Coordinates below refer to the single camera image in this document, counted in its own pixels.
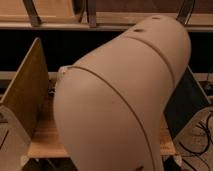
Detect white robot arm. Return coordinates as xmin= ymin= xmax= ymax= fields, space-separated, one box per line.
xmin=53 ymin=15 xmax=191 ymax=171

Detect left wooden side panel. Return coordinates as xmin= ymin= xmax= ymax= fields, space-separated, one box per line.
xmin=0 ymin=38 xmax=49 ymax=145

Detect right dark side panel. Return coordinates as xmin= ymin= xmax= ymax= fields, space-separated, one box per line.
xmin=164 ymin=68 xmax=210 ymax=139

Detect black floor cables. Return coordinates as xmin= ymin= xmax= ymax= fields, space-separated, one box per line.
xmin=178 ymin=111 xmax=213 ymax=171

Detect wooden shelf frame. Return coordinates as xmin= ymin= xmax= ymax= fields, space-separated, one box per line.
xmin=0 ymin=0 xmax=213 ymax=32

